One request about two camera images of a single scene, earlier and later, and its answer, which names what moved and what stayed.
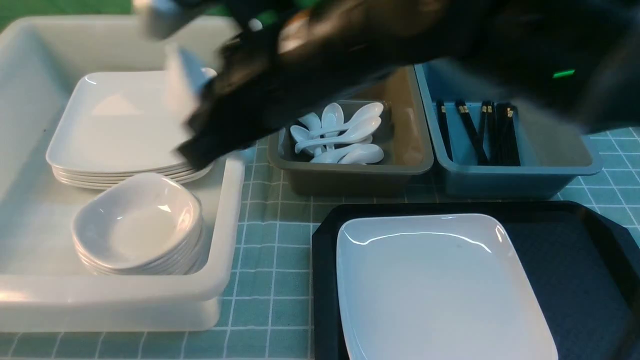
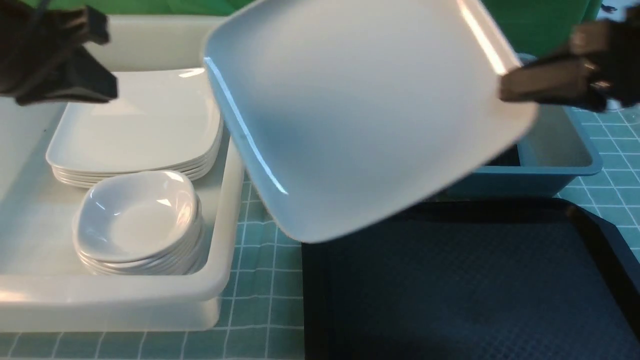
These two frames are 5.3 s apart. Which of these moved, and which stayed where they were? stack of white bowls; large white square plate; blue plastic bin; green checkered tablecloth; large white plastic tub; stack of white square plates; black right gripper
Moved: large white plastic tub; black right gripper; large white square plate
Stayed: stack of white square plates; blue plastic bin; green checkered tablecloth; stack of white bowls
